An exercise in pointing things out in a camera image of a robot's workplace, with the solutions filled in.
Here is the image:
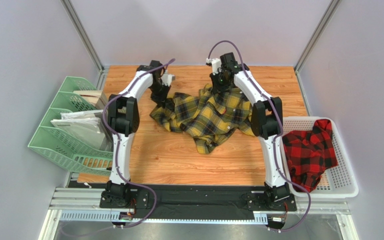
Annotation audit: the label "book in file rack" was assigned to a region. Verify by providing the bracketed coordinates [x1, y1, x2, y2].
[73, 90, 108, 110]

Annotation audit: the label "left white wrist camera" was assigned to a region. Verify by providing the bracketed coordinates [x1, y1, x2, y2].
[161, 73, 176, 86]

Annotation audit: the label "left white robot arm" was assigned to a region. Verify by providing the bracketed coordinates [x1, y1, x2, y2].
[99, 60, 175, 209]

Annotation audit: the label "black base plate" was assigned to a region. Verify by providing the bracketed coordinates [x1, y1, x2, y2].
[86, 184, 297, 221]

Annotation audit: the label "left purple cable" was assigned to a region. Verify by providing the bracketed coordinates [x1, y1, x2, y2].
[102, 58, 176, 229]

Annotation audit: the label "yellow plaid long sleeve shirt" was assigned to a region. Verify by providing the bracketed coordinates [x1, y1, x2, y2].
[149, 84, 253, 154]

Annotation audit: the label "purple cable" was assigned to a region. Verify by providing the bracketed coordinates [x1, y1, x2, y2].
[207, 40, 312, 233]
[102, 58, 176, 229]

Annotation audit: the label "red plaid long sleeve shirt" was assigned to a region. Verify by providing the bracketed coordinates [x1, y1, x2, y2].
[282, 119, 339, 193]

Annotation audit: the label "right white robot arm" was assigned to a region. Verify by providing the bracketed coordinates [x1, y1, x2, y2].
[206, 52, 291, 210]

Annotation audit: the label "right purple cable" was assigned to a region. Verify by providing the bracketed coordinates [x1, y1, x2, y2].
[207, 40, 312, 233]

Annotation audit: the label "aluminium frame rail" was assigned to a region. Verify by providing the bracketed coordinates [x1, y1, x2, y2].
[39, 184, 359, 240]

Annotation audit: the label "green plastic file rack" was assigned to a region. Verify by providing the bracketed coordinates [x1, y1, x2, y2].
[27, 76, 113, 176]

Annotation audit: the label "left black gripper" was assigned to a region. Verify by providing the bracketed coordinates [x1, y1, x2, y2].
[148, 81, 171, 109]

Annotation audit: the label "white plastic basket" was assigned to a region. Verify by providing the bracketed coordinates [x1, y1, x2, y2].
[281, 116, 359, 200]

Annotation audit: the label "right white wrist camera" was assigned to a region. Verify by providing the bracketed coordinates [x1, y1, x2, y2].
[206, 58, 222, 75]

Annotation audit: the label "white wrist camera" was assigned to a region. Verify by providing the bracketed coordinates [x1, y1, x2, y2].
[206, 58, 222, 75]
[161, 73, 176, 86]

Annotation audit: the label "papers in file rack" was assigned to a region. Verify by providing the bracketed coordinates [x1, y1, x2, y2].
[50, 110, 113, 152]

